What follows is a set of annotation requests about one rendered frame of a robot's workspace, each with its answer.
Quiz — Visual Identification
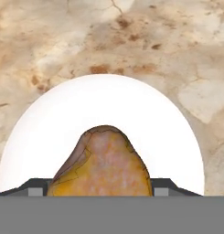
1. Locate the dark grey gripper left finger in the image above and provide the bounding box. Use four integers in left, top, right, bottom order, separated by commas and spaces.
0, 177, 54, 197

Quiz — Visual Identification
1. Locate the golden brown chicken drumstick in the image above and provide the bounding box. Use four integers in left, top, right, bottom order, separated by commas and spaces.
47, 124, 154, 197

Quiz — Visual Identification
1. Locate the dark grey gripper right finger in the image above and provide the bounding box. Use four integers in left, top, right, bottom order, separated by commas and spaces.
149, 177, 203, 197

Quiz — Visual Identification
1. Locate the white round plate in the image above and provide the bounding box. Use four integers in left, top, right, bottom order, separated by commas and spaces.
0, 73, 206, 197

